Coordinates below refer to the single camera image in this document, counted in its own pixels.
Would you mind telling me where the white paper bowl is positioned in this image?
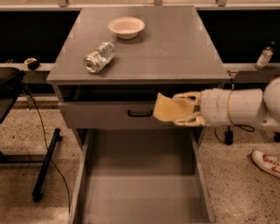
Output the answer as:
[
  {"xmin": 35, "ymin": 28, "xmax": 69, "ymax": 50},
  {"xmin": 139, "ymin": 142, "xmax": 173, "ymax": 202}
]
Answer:
[{"xmin": 108, "ymin": 17, "xmax": 146, "ymax": 39}]

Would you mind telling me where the tape measure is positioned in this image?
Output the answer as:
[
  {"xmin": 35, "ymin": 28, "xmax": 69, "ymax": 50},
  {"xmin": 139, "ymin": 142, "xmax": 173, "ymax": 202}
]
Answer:
[{"xmin": 24, "ymin": 58, "xmax": 40, "ymax": 70}]

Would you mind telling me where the black power cable with adapter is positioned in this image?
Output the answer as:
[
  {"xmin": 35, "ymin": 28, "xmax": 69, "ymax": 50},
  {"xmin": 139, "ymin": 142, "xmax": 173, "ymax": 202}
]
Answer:
[{"xmin": 213, "ymin": 77, "xmax": 256, "ymax": 146}]

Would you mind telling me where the yellow sponge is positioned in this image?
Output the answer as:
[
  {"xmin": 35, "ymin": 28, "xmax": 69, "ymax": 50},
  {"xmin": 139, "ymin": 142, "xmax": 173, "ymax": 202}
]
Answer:
[{"xmin": 153, "ymin": 93, "xmax": 195, "ymax": 122}]

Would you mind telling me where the silver soda can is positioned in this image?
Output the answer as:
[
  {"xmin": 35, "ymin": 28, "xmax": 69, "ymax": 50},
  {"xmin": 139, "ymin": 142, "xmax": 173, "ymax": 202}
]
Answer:
[{"xmin": 83, "ymin": 42, "xmax": 115, "ymax": 74}]

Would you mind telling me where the black cable on floor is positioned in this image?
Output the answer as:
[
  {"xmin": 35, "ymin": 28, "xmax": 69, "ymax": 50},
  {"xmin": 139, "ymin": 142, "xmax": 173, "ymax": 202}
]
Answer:
[{"xmin": 22, "ymin": 83, "xmax": 72, "ymax": 213}]

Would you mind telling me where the black drawer handle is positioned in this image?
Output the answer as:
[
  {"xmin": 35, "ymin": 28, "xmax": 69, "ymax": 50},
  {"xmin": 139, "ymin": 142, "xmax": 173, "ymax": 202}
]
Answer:
[{"xmin": 127, "ymin": 109, "xmax": 153, "ymax": 118}]

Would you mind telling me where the black bag on table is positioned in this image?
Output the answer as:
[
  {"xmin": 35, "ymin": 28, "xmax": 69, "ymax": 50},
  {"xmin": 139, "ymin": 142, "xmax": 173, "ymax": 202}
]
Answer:
[{"xmin": 0, "ymin": 67, "xmax": 25, "ymax": 98}]

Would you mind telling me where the grey open middle drawer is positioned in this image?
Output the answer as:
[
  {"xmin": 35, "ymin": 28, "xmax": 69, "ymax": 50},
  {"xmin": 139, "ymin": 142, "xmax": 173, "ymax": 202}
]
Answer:
[{"xmin": 68, "ymin": 129, "xmax": 216, "ymax": 224}]

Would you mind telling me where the grey drawer cabinet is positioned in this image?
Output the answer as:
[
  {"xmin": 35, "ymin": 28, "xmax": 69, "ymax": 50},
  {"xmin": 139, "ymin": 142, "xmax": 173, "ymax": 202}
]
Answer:
[{"xmin": 48, "ymin": 6, "xmax": 229, "ymax": 144}]

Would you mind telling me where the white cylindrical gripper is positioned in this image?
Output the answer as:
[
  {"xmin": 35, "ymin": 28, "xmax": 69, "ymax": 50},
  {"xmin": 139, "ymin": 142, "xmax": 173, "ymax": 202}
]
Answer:
[{"xmin": 173, "ymin": 89, "xmax": 231, "ymax": 127}]

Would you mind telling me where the grey top drawer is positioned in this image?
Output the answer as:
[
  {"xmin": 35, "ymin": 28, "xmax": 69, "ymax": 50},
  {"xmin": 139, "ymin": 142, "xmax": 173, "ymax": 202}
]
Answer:
[{"xmin": 57, "ymin": 100, "xmax": 221, "ymax": 130}]

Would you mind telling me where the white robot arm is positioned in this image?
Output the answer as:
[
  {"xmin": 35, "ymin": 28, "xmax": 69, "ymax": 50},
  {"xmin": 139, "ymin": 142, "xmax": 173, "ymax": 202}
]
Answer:
[{"xmin": 174, "ymin": 77, "xmax": 280, "ymax": 132}]

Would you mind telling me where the white red sneaker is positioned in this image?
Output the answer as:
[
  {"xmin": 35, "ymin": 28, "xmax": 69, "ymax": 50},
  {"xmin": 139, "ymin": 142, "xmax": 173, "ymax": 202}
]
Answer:
[{"xmin": 251, "ymin": 150, "xmax": 280, "ymax": 179}]

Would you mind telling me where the clear plastic bottle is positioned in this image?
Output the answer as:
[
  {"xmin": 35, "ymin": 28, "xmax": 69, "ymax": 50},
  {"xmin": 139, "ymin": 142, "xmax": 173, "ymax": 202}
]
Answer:
[{"xmin": 255, "ymin": 41, "xmax": 275, "ymax": 69}]

